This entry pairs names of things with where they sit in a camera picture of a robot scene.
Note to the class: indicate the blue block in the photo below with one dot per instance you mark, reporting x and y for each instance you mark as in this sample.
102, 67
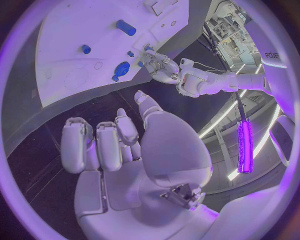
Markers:
140, 64

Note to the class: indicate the glowing light bar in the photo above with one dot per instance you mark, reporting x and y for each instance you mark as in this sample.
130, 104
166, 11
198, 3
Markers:
245, 148

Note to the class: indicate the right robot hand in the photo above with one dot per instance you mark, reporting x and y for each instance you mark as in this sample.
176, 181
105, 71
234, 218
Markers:
168, 150

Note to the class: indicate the small blue plug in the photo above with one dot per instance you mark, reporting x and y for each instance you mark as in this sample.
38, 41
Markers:
130, 54

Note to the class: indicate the workshop equipment rack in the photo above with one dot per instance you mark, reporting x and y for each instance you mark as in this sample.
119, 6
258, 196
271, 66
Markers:
230, 35

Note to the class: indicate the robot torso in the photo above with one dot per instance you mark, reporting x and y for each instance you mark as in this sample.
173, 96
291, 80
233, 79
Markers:
278, 46

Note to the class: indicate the short blue cylinder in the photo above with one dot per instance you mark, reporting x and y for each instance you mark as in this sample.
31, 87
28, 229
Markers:
86, 49

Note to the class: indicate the white task board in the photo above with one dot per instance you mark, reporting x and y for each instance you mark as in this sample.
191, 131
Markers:
89, 37

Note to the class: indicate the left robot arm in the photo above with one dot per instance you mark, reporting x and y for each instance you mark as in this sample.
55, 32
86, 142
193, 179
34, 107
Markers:
211, 80

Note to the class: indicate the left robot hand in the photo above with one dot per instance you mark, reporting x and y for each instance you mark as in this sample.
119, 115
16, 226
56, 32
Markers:
164, 69

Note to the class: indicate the long blue cylinder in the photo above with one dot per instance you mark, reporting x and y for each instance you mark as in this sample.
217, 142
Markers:
126, 27

